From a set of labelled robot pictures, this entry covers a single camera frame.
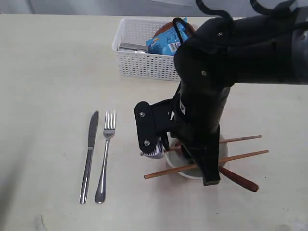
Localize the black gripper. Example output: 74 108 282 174
134 98 220 186

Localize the grey-green ceramic bowl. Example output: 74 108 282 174
165 134 230 180

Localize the brown wooden chopstick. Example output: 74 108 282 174
144 150 269 180
169 135 262 151

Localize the brown wooden spoon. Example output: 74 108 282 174
174 141 259 193

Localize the silver fork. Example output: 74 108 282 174
94 109 116 204

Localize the silver table knife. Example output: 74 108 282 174
79 111 99 204

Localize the white perforated plastic basket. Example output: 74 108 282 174
112 17 180 81

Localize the blue snack packet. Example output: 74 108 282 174
146 26 181 55

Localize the brown ceramic plate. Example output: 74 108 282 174
153 22 195 38

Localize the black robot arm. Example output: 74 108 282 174
134 0 308 186

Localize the silver metal tin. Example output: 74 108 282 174
118 42 148 53

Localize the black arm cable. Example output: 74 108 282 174
172 0 296 121

